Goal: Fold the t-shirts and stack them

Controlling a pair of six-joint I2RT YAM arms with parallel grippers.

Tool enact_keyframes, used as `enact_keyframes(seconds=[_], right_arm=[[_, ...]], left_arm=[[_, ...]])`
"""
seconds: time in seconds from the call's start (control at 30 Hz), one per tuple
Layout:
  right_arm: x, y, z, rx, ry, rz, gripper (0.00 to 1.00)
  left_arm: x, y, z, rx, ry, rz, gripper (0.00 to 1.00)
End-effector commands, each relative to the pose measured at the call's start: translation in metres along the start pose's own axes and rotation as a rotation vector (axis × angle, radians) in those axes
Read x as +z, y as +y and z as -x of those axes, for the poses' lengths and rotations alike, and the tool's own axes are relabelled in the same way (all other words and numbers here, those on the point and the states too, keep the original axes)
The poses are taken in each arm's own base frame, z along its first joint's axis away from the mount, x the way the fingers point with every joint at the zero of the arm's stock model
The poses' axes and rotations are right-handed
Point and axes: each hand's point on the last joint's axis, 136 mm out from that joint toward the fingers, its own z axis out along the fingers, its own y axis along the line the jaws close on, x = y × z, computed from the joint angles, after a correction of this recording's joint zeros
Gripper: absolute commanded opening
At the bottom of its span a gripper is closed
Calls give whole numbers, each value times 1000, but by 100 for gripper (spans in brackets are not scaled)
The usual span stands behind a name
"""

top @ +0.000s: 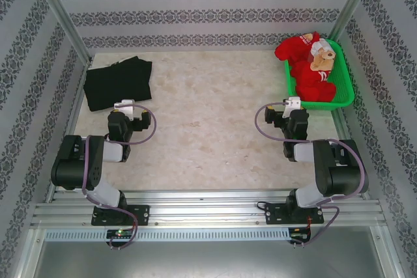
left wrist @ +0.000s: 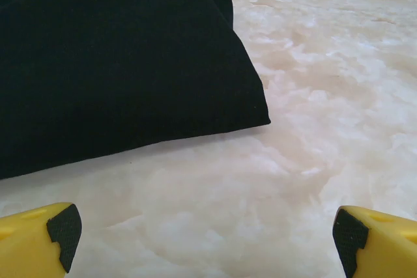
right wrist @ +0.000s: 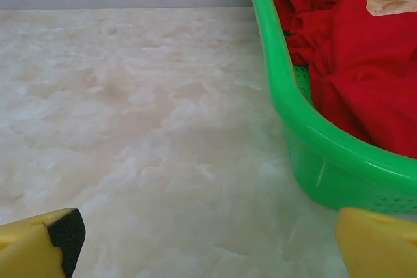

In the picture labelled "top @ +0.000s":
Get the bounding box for folded black t-shirt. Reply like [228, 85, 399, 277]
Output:
[83, 57, 153, 112]

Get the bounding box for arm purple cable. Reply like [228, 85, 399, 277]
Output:
[81, 104, 158, 250]
[255, 104, 366, 248]

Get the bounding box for aluminium mounting rail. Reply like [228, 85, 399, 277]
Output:
[31, 189, 387, 227]

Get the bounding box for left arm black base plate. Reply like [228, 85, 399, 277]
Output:
[91, 204, 151, 227]

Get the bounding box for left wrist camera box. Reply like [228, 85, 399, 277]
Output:
[113, 98, 135, 120]

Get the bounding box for green plastic basket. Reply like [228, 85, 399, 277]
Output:
[283, 38, 355, 109]

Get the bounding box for aluminium side rail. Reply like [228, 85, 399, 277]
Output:
[332, 107, 372, 201]
[45, 59, 94, 204]

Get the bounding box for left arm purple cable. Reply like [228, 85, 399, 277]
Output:
[81, 104, 158, 250]

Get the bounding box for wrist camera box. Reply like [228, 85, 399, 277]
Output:
[113, 98, 135, 120]
[282, 96, 301, 118]

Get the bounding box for slotted grey cable duct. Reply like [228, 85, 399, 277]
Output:
[44, 228, 291, 242]

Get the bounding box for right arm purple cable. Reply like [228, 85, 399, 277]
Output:
[255, 104, 366, 248]

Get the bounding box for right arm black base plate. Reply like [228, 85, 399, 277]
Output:
[264, 202, 325, 226]

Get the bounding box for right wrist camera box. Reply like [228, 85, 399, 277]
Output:
[282, 96, 301, 118]

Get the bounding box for aluminium frame post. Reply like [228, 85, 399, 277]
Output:
[28, 0, 93, 63]
[327, 0, 381, 43]

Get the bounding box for red bear print t-shirt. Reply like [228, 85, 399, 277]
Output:
[274, 31, 337, 102]

